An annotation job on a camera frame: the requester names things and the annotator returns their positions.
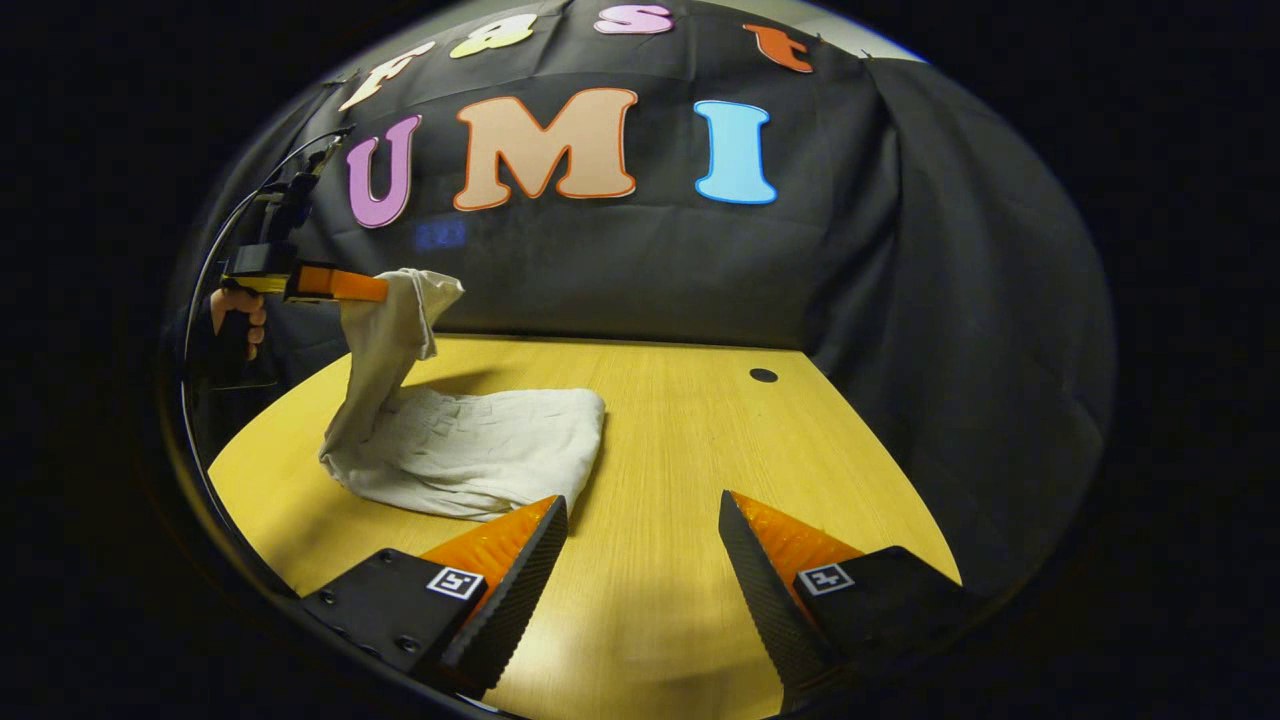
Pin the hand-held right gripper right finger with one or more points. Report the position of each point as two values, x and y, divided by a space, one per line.
770 590

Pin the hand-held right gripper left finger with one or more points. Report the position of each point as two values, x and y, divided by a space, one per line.
515 590

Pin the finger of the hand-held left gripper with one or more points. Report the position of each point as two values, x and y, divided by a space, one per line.
335 284

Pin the white jeans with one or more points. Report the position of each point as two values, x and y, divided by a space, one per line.
470 450

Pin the black backdrop cloth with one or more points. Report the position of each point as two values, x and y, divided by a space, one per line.
900 300

